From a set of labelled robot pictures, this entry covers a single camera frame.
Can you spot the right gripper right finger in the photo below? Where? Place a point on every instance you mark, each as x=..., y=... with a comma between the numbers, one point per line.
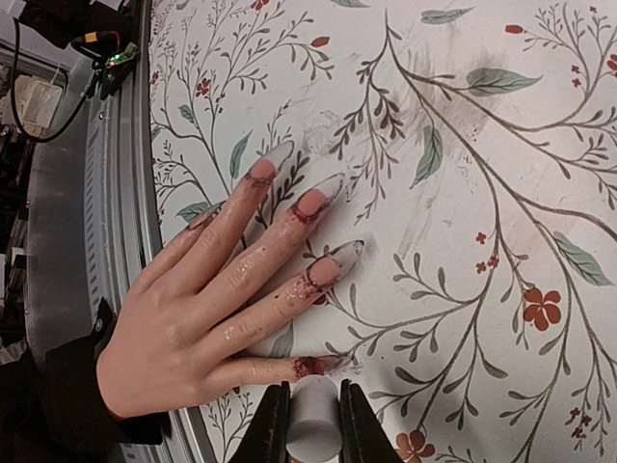
x=363, y=438

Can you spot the person's hand with painted nails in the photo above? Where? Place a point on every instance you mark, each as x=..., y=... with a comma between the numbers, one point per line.
x=189, y=317

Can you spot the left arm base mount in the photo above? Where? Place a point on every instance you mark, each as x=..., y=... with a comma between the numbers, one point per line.
x=112, y=59

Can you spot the black sleeved forearm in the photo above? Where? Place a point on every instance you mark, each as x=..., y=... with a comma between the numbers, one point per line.
x=56, y=413

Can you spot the front aluminium rail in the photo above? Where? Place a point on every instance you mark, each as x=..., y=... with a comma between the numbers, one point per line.
x=147, y=161

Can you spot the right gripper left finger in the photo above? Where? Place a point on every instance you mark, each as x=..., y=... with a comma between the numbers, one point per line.
x=265, y=438

